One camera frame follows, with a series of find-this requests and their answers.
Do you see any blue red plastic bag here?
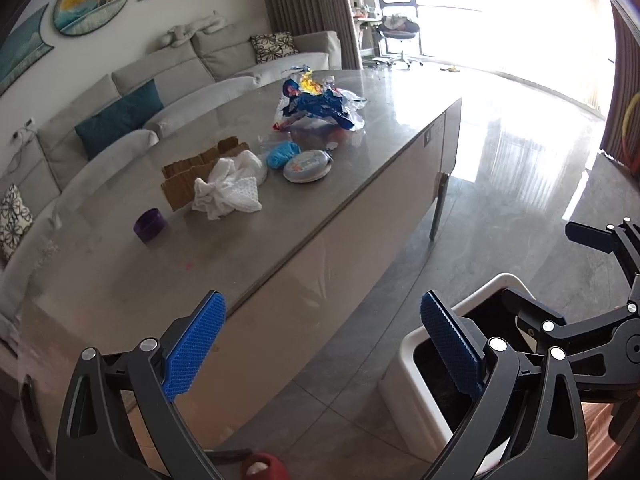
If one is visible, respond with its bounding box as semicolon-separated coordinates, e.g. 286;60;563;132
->
272;65;368;133

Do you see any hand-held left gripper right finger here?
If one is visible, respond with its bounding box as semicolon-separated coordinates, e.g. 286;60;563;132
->
420;290;591;480

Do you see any brown curtain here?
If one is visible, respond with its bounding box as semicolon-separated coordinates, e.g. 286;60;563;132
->
597;2;640;161

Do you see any red round object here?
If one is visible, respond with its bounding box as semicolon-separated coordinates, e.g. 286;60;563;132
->
242;452;291;480

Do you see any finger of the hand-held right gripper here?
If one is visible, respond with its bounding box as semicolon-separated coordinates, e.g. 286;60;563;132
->
501;286;640;361
565;217;640;286

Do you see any white plush toy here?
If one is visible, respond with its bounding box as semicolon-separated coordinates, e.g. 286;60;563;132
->
160;12;228;51

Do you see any round white blue container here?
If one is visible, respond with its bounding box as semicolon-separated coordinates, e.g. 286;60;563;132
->
283;149;333;183

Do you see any floral patterned cushion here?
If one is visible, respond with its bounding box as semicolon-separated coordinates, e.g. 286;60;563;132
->
250;31;299;64
0;182;35;261

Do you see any light grey sofa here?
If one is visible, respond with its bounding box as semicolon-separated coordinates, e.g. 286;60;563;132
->
0;30;343;351

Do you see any white trash bin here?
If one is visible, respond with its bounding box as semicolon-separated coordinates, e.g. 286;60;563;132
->
377;272;556;480

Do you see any office chair with clothes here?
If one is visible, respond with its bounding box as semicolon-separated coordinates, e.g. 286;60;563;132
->
377;12;426;68

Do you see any oval wall picture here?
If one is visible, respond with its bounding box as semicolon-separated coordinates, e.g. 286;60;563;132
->
52;0;135;37

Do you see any brown cardboard piece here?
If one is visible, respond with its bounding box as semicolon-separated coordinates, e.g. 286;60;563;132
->
161;136;251;212

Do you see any white table with grey top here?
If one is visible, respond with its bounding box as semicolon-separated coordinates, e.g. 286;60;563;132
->
15;67;463;461

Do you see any white crumpled cloth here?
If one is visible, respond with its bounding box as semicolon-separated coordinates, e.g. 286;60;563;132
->
191;150;268;220

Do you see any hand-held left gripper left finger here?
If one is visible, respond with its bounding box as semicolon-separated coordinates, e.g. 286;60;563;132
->
55;290;228;480

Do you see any purple round cup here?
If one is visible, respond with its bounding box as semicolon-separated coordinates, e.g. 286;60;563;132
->
133;208;167;245

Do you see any teal cushion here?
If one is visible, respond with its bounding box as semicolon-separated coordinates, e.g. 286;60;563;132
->
75;80;165;161

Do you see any grey beige curtain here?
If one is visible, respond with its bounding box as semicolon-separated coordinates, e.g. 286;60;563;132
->
255;0;363;71

